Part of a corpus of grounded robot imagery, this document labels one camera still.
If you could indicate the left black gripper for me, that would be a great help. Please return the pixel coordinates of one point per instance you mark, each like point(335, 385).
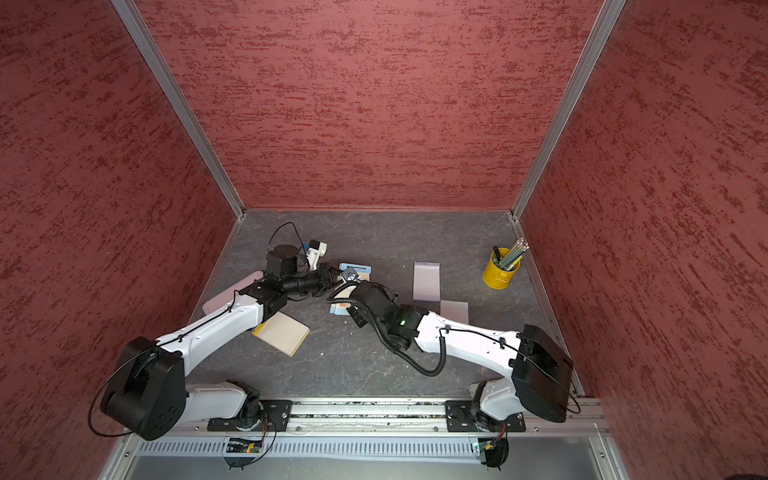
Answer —
point(325, 272)

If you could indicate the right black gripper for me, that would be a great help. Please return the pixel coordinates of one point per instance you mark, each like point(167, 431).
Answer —
point(358, 315)

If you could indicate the blue memo pad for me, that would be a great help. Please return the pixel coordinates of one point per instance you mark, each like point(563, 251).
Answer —
point(337, 307)

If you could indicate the purple memo pad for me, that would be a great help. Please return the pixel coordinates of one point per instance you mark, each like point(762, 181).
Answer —
point(426, 282)

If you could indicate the yellow memo pad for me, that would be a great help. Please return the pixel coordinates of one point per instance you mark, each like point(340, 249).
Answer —
point(283, 333)

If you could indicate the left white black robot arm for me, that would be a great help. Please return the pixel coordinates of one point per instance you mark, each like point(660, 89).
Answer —
point(148, 392)

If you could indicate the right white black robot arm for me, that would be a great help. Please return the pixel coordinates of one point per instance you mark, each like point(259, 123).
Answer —
point(535, 373)

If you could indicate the pink pencil case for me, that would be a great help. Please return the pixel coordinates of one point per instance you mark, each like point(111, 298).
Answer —
point(225, 297)

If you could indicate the yellow pen cup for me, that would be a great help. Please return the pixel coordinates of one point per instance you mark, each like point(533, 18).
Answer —
point(495, 277)

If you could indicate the bundle of pencils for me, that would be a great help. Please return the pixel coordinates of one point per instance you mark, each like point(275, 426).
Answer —
point(506, 261)

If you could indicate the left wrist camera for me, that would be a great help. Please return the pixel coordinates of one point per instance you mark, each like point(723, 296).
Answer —
point(315, 250)

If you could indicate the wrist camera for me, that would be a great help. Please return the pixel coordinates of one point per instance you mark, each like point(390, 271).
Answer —
point(315, 250)
point(350, 275)

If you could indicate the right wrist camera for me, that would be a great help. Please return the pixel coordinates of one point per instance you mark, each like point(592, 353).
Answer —
point(350, 275)

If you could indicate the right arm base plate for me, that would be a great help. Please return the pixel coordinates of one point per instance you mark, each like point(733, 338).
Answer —
point(461, 417)

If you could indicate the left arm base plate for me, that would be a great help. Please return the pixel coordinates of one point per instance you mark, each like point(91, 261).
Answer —
point(266, 415)

